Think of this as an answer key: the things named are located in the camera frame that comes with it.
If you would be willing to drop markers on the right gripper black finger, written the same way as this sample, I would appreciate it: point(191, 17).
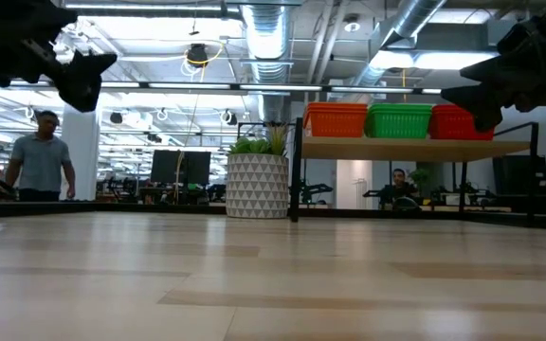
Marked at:
point(496, 71)
point(479, 106)

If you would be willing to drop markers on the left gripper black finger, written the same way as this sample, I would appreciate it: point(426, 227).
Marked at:
point(83, 78)

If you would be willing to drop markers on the green plastic basket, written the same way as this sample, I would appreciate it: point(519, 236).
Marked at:
point(398, 109)
point(398, 105)
point(398, 125)

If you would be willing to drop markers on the orange plastic basket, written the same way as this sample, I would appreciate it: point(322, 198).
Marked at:
point(337, 104)
point(337, 125)
point(337, 108)

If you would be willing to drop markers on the wooden shelf with black legs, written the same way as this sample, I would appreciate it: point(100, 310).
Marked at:
point(396, 149)

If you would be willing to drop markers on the dark background cabinet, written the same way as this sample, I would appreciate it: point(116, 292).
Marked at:
point(519, 182)

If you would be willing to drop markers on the background potted plant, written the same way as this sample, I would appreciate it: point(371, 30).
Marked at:
point(420, 176)

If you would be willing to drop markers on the standing person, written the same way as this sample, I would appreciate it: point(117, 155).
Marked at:
point(41, 161)

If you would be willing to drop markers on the seated person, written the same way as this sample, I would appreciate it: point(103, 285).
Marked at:
point(398, 187)

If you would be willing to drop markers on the black computer monitor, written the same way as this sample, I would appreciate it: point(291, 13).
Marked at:
point(180, 166)

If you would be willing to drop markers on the green succulent plant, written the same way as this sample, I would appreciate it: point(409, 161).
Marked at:
point(259, 144)

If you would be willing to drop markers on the long ceiling light strip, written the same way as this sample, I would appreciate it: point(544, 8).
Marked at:
point(278, 87)

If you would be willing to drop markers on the white triangle-patterned plant pot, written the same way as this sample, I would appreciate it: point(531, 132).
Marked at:
point(257, 187)

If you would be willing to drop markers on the silver slanted ventilation duct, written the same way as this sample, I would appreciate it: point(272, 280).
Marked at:
point(396, 38)

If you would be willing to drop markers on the black aluminium table frame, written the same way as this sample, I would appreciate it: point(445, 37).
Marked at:
point(112, 207)

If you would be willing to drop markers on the silver ribbed ventilation duct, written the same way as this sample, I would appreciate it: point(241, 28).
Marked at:
point(268, 47)

